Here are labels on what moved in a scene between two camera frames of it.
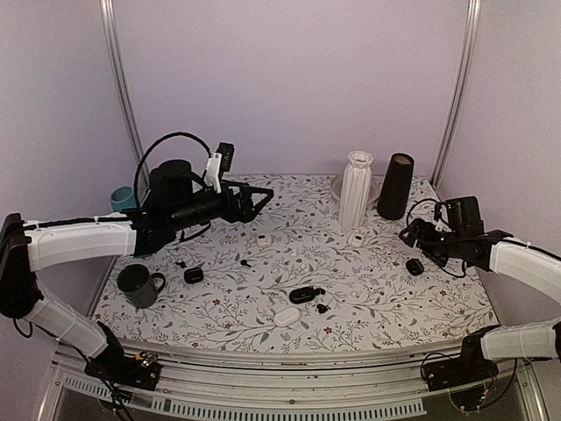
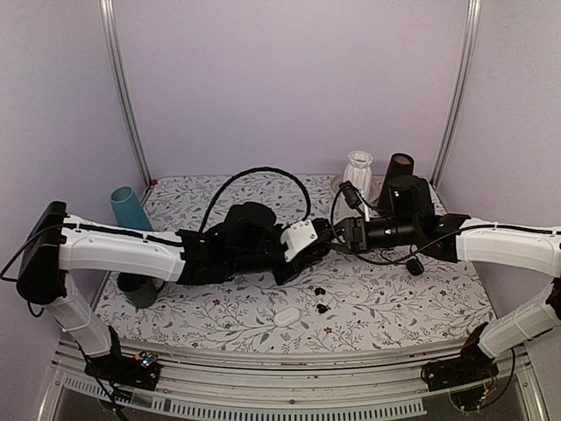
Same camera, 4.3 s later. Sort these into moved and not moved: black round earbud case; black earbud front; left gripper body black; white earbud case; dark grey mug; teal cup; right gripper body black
Moved: right gripper body black; left gripper body black
Not moved: black round earbud case; dark grey mug; black earbud front; teal cup; white earbud case
